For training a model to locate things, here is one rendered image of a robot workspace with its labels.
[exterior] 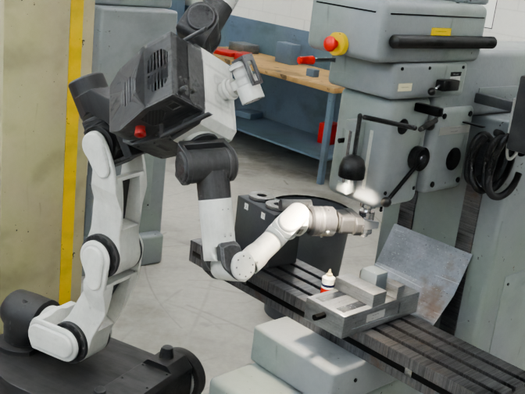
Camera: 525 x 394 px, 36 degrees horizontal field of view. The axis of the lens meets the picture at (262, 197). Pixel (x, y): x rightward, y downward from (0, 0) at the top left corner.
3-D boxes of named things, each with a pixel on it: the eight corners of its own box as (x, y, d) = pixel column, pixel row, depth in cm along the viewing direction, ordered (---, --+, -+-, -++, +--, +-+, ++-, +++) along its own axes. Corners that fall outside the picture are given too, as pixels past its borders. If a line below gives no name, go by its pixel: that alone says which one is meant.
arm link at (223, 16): (203, -15, 232) (180, 25, 229) (230, -1, 231) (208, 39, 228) (206, 4, 243) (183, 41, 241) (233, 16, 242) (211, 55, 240)
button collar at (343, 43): (341, 57, 210) (344, 34, 209) (325, 53, 215) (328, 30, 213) (347, 57, 212) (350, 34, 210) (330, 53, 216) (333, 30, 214)
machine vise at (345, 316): (341, 339, 228) (346, 303, 225) (303, 318, 238) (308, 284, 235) (416, 312, 251) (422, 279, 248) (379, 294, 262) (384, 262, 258)
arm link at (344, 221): (366, 213, 235) (328, 213, 231) (362, 245, 238) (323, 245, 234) (349, 200, 246) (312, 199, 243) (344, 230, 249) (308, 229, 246)
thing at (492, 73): (434, 121, 232) (447, 51, 226) (374, 104, 248) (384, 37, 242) (570, 107, 286) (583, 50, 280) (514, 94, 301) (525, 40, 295)
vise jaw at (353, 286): (372, 307, 234) (374, 295, 233) (333, 288, 244) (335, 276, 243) (385, 303, 238) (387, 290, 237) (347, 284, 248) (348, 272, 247)
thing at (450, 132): (425, 195, 238) (440, 108, 230) (362, 173, 255) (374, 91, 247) (462, 188, 251) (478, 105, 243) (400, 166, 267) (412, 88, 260)
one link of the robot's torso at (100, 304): (39, 350, 268) (79, 232, 248) (80, 330, 285) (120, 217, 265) (73, 378, 263) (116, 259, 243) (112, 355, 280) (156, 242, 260)
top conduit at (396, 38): (398, 49, 203) (400, 35, 202) (384, 47, 206) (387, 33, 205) (496, 49, 233) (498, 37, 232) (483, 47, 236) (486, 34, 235)
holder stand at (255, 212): (267, 267, 272) (274, 211, 267) (232, 245, 289) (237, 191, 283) (296, 263, 279) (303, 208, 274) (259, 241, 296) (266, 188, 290)
